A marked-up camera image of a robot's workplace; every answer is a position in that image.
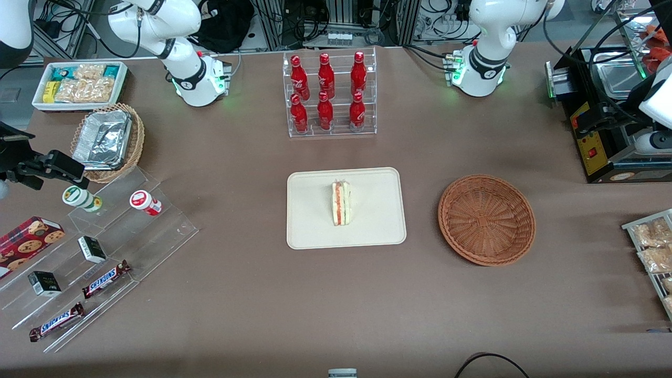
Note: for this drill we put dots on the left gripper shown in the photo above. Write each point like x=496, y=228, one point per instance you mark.
x=631, y=96

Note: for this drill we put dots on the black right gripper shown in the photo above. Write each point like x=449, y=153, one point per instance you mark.
x=11, y=156

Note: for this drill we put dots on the triangular sandwich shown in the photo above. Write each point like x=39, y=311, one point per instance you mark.
x=341, y=205

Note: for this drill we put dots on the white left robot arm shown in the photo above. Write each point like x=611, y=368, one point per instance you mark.
x=488, y=58

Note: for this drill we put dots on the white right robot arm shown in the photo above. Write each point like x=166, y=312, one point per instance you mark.
x=184, y=68

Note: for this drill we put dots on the light wicker basket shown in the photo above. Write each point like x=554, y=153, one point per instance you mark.
x=137, y=142

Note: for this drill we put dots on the tray of packaged snacks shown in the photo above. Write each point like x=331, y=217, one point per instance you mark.
x=630, y=227

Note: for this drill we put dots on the brown round wicker basket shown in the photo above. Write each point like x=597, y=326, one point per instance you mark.
x=485, y=220

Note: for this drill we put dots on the cream plastic tray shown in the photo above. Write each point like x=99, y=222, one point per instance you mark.
x=378, y=210

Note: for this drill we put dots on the black food warmer machine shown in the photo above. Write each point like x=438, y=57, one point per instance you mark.
x=598, y=163

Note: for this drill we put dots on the green lid yogurt cup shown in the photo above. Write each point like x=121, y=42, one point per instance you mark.
x=79, y=197

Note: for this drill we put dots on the steel warmer pan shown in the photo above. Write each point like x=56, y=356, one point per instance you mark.
x=617, y=79

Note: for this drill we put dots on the aluminium foil container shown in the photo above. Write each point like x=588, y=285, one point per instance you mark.
x=102, y=139

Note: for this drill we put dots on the white rectangular snack bin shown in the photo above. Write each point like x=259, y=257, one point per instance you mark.
x=39, y=105

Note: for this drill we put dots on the red cookie box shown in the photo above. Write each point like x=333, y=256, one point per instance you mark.
x=26, y=244

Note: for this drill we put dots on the yellow snack packet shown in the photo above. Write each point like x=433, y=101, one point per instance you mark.
x=49, y=92

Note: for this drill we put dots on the small black box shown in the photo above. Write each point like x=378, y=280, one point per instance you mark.
x=92, y=249
x=44, y=283

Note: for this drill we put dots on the large clear cracker bag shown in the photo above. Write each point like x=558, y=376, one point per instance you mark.
x=84, y=90

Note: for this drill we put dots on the teal snack packet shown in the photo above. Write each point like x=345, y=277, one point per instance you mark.
x=111, y=71
x=64, y=73

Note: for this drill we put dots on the small clear cracker bag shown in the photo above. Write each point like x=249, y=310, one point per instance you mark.
x=89, y=72

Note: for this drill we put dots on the snickers bar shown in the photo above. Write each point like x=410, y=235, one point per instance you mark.
x=105, y=279
x=56, y=321

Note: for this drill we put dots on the clear acrylic stepped display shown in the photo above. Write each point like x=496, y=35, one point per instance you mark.
x=147, y=241

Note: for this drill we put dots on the clear bag of crackers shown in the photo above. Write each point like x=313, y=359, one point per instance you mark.
x=653, y=234
x=656, y=260

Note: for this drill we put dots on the black bag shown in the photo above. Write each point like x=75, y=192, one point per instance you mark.
x=226, y=26

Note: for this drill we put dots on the red cola bottle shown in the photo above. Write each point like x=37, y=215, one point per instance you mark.
x=358, y=76
x=299, y=79
x=325, y=114
x=299, y=116
x=357, y=113
x=326, y=77

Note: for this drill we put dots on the clear acrylic bottle rack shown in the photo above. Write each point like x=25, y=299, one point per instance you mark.
x=340, y=128

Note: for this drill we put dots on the grey power strip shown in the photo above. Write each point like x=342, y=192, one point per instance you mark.
x=339, y=39

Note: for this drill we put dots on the small grey device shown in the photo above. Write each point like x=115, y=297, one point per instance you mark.
x=342, y=373

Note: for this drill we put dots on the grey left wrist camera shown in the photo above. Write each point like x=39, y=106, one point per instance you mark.
x=653, y=143

